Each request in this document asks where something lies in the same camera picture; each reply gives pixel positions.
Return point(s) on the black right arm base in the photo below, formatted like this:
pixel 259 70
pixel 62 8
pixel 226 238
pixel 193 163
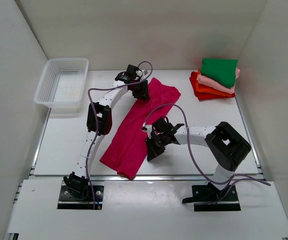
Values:
pixel 207 198

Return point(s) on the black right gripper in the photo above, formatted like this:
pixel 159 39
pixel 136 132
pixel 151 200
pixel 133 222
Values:
pixel 153 151

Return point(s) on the orange folded t-shirt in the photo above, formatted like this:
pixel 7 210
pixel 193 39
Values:
pixel 206 88

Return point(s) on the white plastic basket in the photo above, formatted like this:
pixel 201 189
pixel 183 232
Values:
pixel 62 83

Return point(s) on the magenta t-shirt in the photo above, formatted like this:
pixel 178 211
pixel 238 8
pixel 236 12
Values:
pixel 128 149

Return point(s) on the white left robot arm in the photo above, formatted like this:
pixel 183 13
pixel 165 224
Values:
pixel 99 124

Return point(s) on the red folded t-shirt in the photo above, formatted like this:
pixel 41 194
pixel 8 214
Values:
pixel 203 92

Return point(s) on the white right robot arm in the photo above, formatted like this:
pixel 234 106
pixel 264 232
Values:
pixel 227 146

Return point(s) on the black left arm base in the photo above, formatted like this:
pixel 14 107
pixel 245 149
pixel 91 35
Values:
pixel 77 193

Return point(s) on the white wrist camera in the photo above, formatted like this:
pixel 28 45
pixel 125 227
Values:
pixel 147 128
pixel 141 74

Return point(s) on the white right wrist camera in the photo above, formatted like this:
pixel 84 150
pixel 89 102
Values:
pixel 147 128

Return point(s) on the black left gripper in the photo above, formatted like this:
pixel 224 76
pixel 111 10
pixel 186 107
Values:
pixel 143 93

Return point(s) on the pink folded t-shirt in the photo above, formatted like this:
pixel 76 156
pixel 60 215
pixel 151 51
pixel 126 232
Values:
pixel 217 81

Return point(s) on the green folded t-shirt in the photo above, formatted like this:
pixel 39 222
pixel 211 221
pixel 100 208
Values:
pixel 220 69

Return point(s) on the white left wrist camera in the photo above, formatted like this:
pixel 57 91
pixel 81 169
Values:
pixel 141 74

